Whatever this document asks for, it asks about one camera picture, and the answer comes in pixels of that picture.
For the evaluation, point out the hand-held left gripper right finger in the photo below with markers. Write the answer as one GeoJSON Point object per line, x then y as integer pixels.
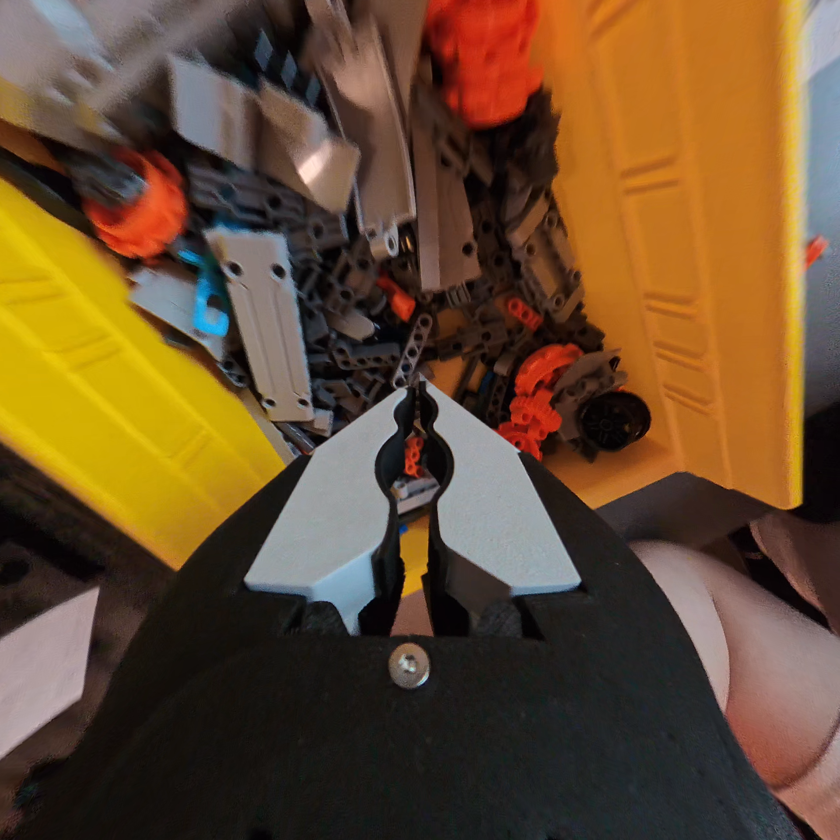
{"type": "Point", "coordinates": [505, 525]}

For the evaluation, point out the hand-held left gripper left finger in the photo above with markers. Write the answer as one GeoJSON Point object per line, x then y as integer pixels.
{"type": "Point", "coordinates": [328, 525]}

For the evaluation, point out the pile of building parts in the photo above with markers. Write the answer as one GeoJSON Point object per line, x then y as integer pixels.
{"type": "Point", "coordinates": [367, 289]}

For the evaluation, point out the yellow parts bin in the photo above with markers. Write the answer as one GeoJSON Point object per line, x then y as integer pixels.
{"type": "Point", "coordinates": [689, 262]}

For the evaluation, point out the orange and grey connector piece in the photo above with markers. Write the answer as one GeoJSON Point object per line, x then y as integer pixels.
{"type": "Point", "coordinates": [816, 250]}

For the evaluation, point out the orange toothed wheel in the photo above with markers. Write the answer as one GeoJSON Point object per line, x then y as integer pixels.
{"type": "Point", "coordinates": [141, 220]}
{"type": "Point", "coordinates": [482, 65]}
{"type": "Point", "coordinates": [535, 394]}

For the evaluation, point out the black wheel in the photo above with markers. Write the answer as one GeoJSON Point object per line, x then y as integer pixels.
{"type": "Point", "coordinates": [613, 421]}

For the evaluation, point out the grey flat panel with holes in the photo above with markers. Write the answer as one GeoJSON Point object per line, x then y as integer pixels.
{"type": "Point", "coordinates": [269, 328]}

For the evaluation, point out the light blue piece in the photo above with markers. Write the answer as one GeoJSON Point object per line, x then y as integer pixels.
{"type": "Point", "coordinates": [211, 315]}

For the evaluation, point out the white panel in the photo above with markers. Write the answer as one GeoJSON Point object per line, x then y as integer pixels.
{"type": "Point", "coordinates": [39, 663]}

